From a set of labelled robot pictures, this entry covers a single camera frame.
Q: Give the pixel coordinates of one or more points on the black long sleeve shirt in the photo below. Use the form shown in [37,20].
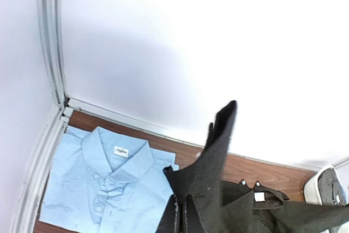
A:
[202,202]

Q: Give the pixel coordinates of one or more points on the light blue folded shirt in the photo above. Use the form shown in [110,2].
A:
[102,181]

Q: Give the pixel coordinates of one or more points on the white plastic basin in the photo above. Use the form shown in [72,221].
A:
[311,193]

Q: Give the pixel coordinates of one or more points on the grey striped shirt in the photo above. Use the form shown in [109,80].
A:
[330,189]

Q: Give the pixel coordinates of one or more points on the left aluminium frame post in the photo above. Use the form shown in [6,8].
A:
[50,29]

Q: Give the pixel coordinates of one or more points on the aluminium frame post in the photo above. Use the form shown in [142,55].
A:
[50,29]
[341,163]

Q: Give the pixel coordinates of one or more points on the right aluminium frame post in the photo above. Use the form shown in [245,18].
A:
[341,163]

